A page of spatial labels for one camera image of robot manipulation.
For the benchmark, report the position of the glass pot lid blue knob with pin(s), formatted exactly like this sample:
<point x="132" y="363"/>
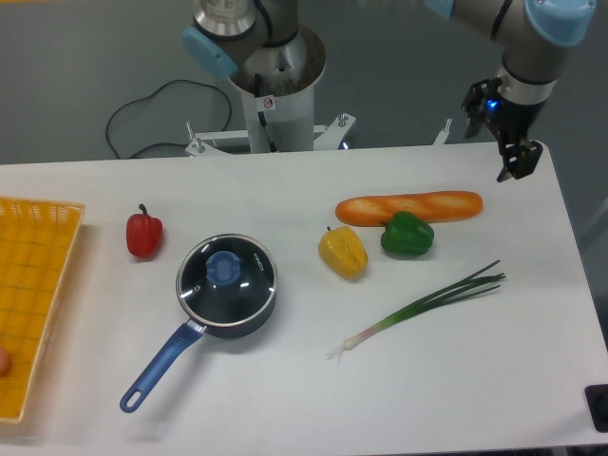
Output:
<point x="228" y="283"/>

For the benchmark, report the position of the orange baguette bread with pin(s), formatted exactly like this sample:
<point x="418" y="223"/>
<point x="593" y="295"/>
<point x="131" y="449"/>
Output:
<point x="430" y="207"/>

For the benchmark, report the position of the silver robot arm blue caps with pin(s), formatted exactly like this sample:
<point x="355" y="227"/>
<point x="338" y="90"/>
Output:
<point x="536" y="36"/>

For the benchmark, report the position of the black object at table edge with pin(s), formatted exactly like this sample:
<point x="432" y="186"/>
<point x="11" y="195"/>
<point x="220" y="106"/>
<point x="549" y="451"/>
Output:
<point x="597" y="401"/>

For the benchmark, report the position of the blue saucepan with handle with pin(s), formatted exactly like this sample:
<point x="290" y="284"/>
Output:
<point x="182" y="338"/>

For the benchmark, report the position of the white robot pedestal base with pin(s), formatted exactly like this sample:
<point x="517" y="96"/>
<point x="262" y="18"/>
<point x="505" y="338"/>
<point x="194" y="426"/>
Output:
<point x="276" y="88"/>

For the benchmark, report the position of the green spring onion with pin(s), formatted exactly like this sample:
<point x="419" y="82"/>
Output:
<point x="478" y="283"/>

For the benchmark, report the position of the yellow bell pepper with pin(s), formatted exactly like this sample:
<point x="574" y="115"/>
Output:
<point x="344" y="252"/>

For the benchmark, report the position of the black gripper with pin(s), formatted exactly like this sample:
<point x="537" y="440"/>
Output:
<point x="508" y="107"/>

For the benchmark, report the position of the green bell pepper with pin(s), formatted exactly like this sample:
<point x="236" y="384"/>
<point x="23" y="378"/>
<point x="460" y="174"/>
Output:
<point x="406" y="235"/>

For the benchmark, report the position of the red bell pepper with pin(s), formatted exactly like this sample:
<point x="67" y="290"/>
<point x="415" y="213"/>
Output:
<point x="143" y="234"/>

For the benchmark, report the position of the yellow woven basket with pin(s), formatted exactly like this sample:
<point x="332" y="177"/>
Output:
<point x="37" y="239"/>

